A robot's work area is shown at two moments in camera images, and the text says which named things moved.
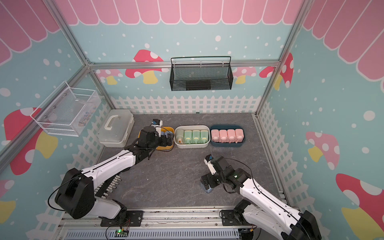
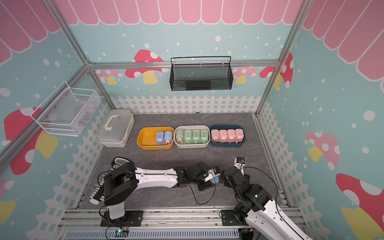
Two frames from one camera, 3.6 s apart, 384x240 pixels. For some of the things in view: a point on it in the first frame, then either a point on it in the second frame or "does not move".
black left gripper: (170, 139) to (205, 186)
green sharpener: (196, 136) does not move
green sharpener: (188, 137) does not move
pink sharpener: (215, 135) does not move
